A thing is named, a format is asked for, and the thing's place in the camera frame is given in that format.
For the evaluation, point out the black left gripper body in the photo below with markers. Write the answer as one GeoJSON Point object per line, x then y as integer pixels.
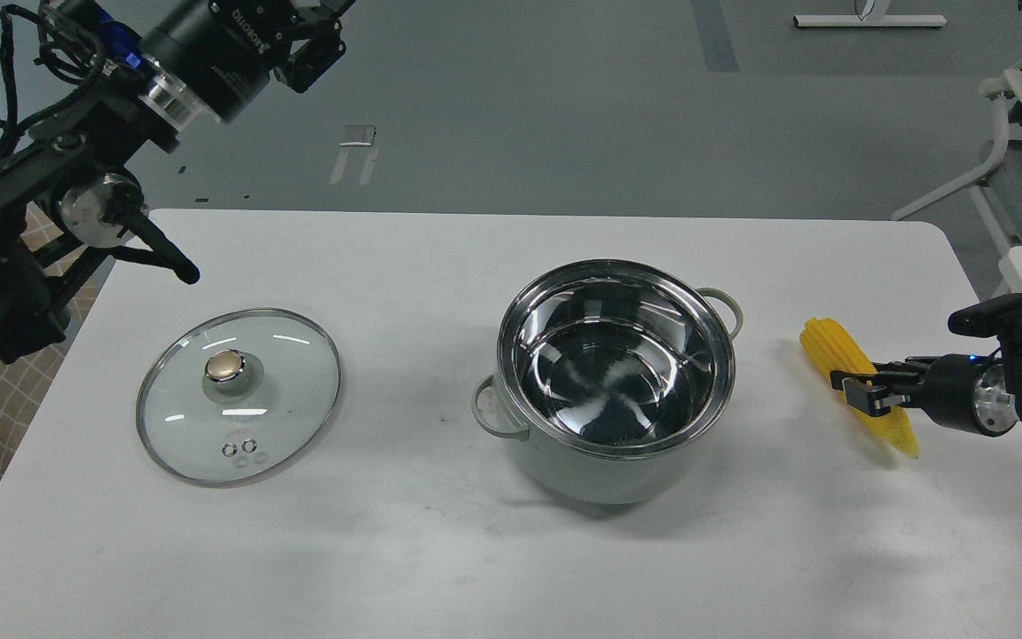
{"type": "Point", "coordinates": [225, 51]}

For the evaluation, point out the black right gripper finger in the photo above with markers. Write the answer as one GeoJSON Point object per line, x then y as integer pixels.
{"type": "Point", "coordinates": [875, 395]}
{"type": "Point", "coordinates": [916, 367]}

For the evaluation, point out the glass pot lid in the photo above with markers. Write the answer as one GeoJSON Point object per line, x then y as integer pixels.
{"type": "Point", "coordinates": [238, 396]}

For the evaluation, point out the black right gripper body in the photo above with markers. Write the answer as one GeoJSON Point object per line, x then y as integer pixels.
{"type": "Point", "coordinates": [946, 390]}

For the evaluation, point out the white chair frame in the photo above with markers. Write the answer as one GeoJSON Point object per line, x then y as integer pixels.
{"type": "Point", "coordinates": [999, 142]}

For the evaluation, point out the yellow corn cob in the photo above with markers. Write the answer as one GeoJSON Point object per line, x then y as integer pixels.
{"type": "Point", "coordinates": [830, 348]}

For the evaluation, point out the grey steel cooking pot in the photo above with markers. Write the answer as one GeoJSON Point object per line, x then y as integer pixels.
{"type": "Point", "coordinates": [609, 374]}

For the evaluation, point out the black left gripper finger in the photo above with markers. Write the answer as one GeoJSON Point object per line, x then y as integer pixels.
{"type": "Point", "coordinates": [314, 37]}

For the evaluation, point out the white stand base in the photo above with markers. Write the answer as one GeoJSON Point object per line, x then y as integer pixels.
{"type": "Point", "coordinates": [872, 14]}

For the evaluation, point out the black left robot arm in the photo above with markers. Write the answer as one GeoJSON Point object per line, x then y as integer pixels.
{"type": "Point", "coordinates": [83, 93]}

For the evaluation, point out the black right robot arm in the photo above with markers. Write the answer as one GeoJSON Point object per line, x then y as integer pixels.
{"type": "Point", "coordinates": [979, 394]}

